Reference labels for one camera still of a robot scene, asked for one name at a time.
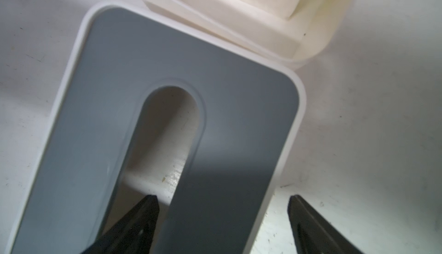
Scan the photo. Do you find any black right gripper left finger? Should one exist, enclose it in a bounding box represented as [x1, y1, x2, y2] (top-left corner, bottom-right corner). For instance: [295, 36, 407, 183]
[84, 195, 160, 254]

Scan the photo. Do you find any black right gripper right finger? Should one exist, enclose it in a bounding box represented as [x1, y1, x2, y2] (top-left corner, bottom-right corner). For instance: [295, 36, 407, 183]
[287, 195, 362, 254]

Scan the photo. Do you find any white tissue box base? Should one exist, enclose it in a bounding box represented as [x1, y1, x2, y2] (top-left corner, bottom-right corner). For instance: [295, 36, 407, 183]
[143, 0, 354, 70]

